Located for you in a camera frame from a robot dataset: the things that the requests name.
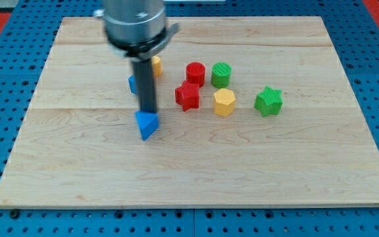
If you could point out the yellow heart block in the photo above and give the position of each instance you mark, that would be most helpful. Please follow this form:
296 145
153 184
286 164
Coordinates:
157 66

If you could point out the green star block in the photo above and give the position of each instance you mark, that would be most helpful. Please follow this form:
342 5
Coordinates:
269 102

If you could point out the wooden board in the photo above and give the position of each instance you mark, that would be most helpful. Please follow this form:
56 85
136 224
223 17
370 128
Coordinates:
79 146

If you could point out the red star block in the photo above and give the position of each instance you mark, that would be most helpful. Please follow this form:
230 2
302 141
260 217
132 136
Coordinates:
187 96

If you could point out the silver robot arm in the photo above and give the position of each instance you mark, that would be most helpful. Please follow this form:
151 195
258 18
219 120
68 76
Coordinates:
138 30

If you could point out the black pusher rod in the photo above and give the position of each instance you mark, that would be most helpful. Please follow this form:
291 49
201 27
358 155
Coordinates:
145 85

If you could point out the blue block behind rod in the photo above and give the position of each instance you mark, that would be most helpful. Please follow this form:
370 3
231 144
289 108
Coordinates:
132 84

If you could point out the red cylinder block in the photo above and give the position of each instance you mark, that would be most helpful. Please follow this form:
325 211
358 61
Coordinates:
195 73

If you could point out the green cylinder block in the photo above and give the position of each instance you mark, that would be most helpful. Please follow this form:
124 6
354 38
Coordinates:
220 75

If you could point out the yellow hexagon block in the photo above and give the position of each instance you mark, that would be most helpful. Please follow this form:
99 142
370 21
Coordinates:
224 102

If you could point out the blue triangle block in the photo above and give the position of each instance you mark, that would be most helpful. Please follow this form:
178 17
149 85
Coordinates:
148 123

